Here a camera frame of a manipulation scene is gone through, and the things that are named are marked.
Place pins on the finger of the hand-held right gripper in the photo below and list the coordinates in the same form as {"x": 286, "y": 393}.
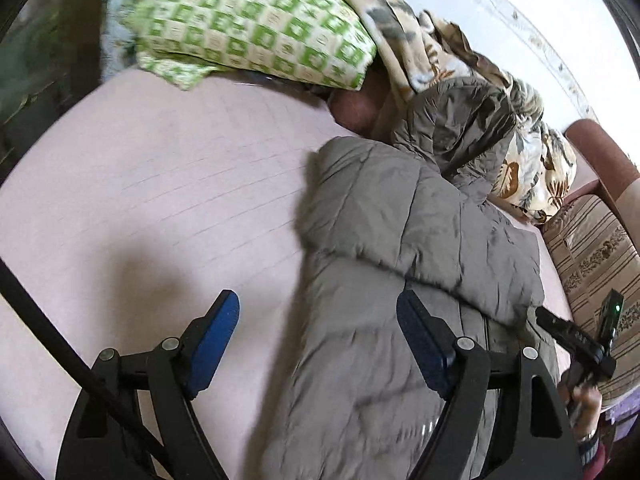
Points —
{"x": 562, "y": 327}

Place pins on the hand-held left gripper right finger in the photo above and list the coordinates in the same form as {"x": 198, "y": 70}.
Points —
{"x": 421, "y": 340}

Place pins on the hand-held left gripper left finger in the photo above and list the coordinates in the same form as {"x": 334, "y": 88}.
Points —
{"x": 216, "y": 336}

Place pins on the grey padded jacket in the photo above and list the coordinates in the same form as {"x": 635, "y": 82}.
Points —
{"x": 400, "y": 240}

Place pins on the person's right forearm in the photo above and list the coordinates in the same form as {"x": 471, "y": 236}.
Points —
{"x": 592, "y": 455}

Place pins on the person's right hand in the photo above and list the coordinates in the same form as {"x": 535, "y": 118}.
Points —
{"x": 585, "y": 407}

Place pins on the brown pillow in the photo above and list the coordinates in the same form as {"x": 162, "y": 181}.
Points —
{"x": 357, "y": 105}

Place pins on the beige leaf print blanket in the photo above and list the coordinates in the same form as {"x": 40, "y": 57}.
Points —
{"x": 400, "y": 35}

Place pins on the green checked pillow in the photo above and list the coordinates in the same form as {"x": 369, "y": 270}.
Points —
{"x": 250, "y": 25}

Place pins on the wooden door with glass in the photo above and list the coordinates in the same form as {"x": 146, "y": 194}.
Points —
{"x": 45, "y": 50}

